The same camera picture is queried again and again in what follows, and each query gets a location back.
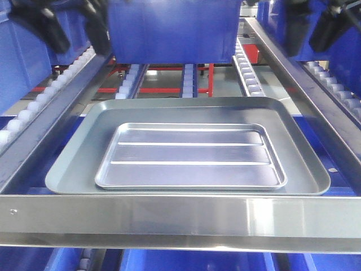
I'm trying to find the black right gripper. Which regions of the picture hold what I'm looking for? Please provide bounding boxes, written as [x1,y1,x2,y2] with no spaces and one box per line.
[285,1,360,56]

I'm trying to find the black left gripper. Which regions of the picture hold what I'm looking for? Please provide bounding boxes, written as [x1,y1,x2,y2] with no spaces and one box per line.
[8,1,109,54]

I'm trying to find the silver ribbed metal tray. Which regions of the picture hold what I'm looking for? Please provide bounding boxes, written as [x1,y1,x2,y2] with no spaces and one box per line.
[95,123,288,191]

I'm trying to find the blue bin centre shelf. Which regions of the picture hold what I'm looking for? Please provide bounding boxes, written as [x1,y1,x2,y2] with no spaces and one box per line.
[108,1,241,64]

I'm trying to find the large grey tray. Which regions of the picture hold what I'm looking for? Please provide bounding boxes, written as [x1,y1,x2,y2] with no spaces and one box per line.
[45,97,331,195]

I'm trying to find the blue bin upper left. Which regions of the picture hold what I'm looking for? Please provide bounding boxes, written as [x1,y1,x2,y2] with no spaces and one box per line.
[1,1,90,112]

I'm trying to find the blue bin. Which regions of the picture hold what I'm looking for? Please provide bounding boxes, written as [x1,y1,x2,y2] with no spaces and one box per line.
[286,253,360,271]
[1,247,82,270]
[120,249,275,270]
[1,1,90,112]
[257,1,360,95]

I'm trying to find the blue bin upper right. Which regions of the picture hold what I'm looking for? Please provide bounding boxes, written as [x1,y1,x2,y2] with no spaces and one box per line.
[257,1,360,95]

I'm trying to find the right roller track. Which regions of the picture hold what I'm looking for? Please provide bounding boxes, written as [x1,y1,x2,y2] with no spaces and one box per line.
[303,61,360,128]

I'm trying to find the far left roller track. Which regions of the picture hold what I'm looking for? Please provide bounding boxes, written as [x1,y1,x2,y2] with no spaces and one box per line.
[1,46,96,151]

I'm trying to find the middle roller track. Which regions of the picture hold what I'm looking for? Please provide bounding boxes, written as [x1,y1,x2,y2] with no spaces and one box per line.
[180,64,198,98]

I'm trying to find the steel front cross beam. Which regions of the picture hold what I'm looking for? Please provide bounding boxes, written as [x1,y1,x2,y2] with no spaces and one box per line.
[1,195,360,253]

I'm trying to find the blue bin lower right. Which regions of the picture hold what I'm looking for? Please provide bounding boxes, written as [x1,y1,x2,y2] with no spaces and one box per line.
[286,253,360,271]

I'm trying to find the blue bin lower left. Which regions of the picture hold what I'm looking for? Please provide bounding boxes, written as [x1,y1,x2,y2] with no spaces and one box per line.
[1,247,82,270]

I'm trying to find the lower level roller track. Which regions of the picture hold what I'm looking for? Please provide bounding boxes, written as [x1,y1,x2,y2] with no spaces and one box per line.
[76,248,106,271]

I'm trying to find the blue bin bottom middle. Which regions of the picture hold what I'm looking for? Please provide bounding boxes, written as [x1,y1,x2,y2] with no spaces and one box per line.
[120,249,275,270]

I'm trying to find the red metal floor frame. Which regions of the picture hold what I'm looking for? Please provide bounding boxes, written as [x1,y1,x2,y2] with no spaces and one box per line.
[28,43,262,98]

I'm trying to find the right steel divider rail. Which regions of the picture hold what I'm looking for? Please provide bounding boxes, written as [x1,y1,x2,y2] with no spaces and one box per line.
[244,18,360,195]

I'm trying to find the steel divider rail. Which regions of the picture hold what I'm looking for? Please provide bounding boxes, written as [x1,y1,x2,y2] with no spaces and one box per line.
[1,53,113,194]
[244,18,360,195]

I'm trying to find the left steel divider rail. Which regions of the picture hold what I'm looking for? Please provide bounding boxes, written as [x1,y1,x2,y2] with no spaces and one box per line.
[1,53,113,194]

